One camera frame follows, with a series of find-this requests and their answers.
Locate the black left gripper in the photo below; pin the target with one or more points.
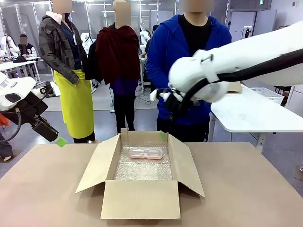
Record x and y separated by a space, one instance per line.
45 128

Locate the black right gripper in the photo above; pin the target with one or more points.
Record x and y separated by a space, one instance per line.
175 104

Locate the brown cardboard shipping box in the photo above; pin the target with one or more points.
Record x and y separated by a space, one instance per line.
142 201

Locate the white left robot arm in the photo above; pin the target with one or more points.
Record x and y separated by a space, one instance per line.
14 87

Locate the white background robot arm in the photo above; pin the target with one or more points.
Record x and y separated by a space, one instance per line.
9 45
144 39

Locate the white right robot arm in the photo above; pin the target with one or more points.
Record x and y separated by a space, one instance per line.
236 61

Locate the pink glasses case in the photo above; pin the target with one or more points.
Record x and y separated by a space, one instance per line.
146 153

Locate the mannequin with yellow apron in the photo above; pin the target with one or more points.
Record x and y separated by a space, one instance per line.
75 106

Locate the clear bubble wrap sheet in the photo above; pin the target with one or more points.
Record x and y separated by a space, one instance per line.
142 169

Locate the person in dark trousers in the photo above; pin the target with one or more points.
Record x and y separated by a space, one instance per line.
5 147

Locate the orange object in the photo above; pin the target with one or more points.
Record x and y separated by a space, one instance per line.
4 120

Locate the flat cardboard piece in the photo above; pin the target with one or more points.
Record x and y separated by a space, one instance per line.
235 88

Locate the white side table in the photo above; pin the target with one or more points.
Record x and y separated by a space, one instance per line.
248 116

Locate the person in blue hoodie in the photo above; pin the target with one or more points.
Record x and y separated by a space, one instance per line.
163 47

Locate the white background desk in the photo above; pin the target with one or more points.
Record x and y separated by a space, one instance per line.
16 63

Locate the mannequin with maroon cloth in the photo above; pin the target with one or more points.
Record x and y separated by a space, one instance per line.
118 56

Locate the seated person dark jacket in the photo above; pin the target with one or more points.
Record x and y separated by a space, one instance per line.
26 48

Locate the white plastic basket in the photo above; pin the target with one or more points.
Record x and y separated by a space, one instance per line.
267 94

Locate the cardboard piece on floor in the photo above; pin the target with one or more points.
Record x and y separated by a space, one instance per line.
298 172

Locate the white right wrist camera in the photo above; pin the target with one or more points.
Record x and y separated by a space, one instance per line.
155 95

